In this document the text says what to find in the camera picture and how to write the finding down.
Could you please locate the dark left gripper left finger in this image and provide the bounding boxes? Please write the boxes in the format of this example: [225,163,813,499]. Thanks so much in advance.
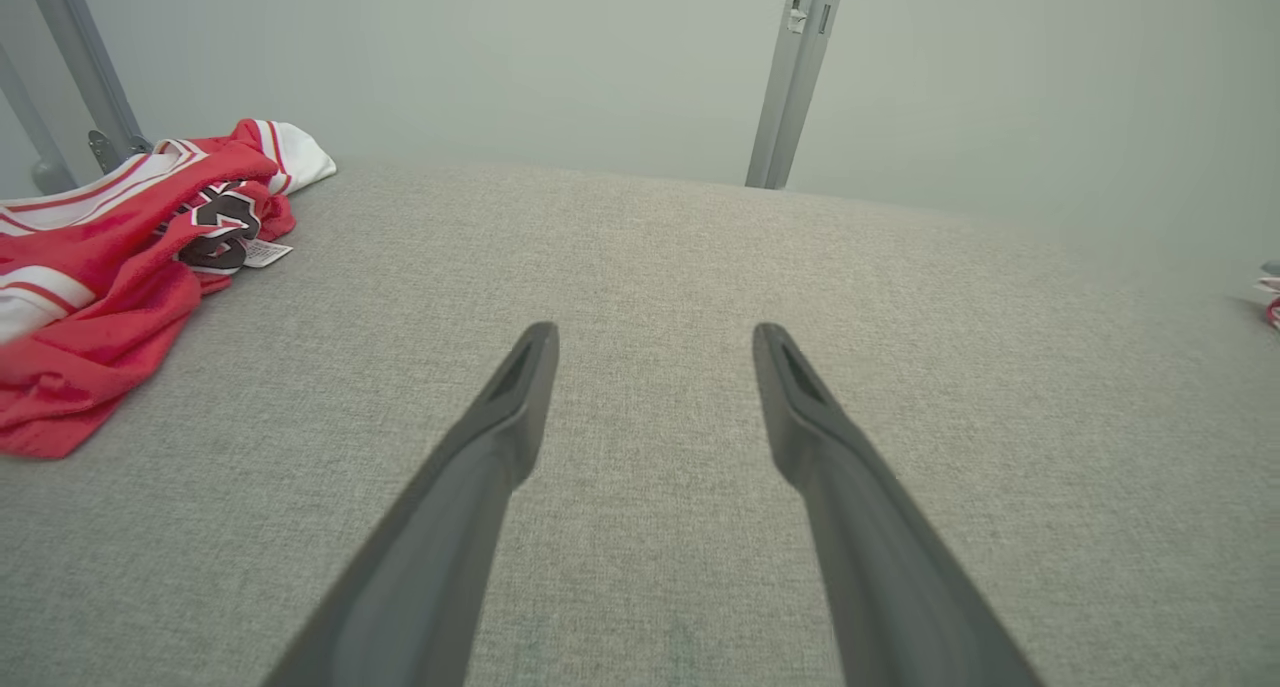
[262,321,561,687]

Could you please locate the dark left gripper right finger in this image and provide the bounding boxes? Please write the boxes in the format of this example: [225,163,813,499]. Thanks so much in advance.
[753,322,1046,687]

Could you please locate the red white sports jersey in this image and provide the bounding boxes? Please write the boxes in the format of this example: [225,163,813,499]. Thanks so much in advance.
[0,119,338,460]

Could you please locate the plain grey metal post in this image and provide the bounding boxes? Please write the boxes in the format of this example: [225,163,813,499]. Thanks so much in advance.
[745,0,851,190]

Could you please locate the grey metal post with bracket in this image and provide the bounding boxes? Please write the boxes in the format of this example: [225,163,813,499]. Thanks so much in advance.
[0,0,156,196]

